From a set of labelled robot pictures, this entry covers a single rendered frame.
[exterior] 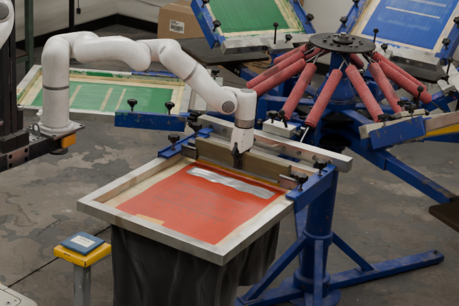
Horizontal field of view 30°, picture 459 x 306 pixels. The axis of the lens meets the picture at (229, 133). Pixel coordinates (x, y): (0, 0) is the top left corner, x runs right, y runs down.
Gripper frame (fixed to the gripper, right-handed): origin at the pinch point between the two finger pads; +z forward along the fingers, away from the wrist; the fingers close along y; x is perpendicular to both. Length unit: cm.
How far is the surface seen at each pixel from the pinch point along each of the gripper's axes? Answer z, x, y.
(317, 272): 78, 10, -68
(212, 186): 5.9, -3.5, 14.3
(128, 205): 6, -18, 47
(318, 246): 69, 5, -76
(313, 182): 1.3, 28.3, -4.7
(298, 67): -19, -12, -68
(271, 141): -1.6, 1.1, -21.9
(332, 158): -2.0, 28.0, -21.9
